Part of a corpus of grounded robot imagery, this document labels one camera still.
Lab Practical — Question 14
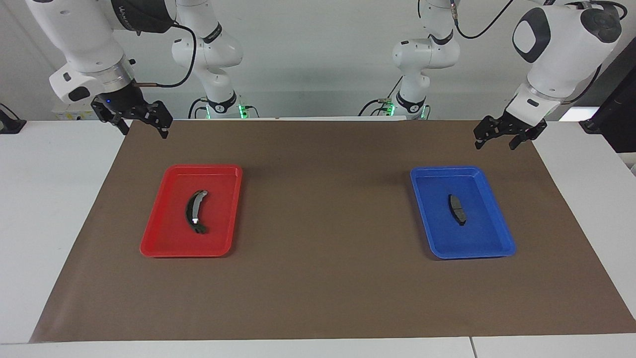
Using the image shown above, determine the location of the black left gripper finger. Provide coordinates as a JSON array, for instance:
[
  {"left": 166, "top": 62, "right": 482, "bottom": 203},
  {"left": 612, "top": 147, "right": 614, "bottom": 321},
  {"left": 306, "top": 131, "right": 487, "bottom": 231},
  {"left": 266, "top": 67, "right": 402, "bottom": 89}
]
[
  {"left": 508, "top": 121, "right": 548, "bottom": 151},
  {"left": 473, "top": 117, "right": 505, "bottom": 150}
]

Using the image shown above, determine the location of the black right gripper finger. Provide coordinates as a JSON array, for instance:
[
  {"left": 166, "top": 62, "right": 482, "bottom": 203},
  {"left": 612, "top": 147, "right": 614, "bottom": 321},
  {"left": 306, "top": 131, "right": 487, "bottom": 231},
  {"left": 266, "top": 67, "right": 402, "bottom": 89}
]
[
  {"left": 91, "top": 97, "right": 131, "bottom": 136},
  {"left": 134, "top": 101, "right": 173, "bottom": 140}
]

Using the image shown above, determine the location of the dark brake pad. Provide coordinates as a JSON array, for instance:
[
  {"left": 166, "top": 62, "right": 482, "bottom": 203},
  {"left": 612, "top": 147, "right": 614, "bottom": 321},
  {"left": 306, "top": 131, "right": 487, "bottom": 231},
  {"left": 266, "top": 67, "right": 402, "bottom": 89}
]
[{"left": 448, "top": 194, "right": 468, "bottom": 226}]

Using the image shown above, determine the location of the curved brake shoe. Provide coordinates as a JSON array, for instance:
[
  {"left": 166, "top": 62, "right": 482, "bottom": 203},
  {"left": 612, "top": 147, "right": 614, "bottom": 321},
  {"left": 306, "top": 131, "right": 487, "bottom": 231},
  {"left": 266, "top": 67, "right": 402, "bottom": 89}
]
[{"left": 185, "top": 189, "right": 209, "bottom": 234}]

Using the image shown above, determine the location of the black stand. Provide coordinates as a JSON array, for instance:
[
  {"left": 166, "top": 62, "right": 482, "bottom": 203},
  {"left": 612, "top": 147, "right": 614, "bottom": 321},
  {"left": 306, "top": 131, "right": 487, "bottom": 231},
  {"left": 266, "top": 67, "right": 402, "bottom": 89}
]
[{"left": 579, "top": 37, "right": 636, "bottom": 154}]

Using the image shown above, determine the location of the black table clamp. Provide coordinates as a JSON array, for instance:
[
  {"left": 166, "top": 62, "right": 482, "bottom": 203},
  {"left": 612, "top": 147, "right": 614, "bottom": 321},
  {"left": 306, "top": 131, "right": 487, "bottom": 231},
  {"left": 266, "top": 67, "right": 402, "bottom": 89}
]
[{"left": 0, "top": 103, "right": 27, "bottom": 135}]

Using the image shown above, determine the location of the blue plastic tray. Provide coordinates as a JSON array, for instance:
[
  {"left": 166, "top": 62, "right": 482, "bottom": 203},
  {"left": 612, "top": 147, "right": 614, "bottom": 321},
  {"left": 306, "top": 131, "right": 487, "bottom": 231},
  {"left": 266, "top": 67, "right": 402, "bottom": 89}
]
[{"left": 410, "top": 166, "right": 516, "bottom": 260}]

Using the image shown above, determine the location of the red plastic tray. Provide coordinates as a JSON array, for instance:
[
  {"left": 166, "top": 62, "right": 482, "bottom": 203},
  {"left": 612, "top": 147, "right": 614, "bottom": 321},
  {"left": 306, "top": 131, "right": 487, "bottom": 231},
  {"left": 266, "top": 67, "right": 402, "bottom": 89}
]
[{"left": 140, "top": 164, "right": 243, "bottom": 258}]

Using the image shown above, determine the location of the brown table mat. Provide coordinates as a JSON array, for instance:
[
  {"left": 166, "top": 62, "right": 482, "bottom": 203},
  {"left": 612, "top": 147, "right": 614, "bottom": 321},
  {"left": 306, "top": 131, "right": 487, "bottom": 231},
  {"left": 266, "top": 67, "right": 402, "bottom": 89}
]
[{"left": 29, "top": 119, "right": 636, "bottom": 344}]

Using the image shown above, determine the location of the black base cable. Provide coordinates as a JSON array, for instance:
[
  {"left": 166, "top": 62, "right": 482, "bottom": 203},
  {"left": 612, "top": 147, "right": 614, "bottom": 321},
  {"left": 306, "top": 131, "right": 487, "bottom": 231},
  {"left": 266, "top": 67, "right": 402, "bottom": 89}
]
[
  {"left": 187, "top": 97, "right": 209, "bottom": 120},
  {"left": 359, "top": 97, "right": 398, "bottom": 117}
]

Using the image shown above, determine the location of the white wall socket box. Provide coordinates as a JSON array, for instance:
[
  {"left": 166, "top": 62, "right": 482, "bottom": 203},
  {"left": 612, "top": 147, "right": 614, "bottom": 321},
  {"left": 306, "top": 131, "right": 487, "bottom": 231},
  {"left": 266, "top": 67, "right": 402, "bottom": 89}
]
[{"left": 52, "top": 105, "right": 100, "bottom": 121}]

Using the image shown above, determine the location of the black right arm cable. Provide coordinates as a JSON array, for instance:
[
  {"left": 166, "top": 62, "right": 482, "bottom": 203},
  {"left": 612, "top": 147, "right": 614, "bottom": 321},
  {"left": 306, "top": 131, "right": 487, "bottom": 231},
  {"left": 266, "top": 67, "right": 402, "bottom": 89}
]
[{"left": 133, "top": 20, "right": 198, "bottom": 89}]

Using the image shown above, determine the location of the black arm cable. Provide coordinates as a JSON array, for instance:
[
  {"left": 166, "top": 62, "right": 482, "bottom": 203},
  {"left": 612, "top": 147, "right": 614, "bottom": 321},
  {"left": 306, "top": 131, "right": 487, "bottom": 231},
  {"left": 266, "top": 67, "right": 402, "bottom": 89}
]
[
  {"left": 133, "top": 20, "right": 198, "bottom": 89},
  {"left": 450, "top": 0, "right": 516, "bottom": 40}
]

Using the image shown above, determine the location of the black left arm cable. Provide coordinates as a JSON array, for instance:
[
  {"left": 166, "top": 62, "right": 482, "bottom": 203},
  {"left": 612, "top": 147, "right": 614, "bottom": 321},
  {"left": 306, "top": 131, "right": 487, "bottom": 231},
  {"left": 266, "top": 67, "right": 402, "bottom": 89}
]
[{"left": 450, "top": 0, "right": 516, "bottom": 40}]

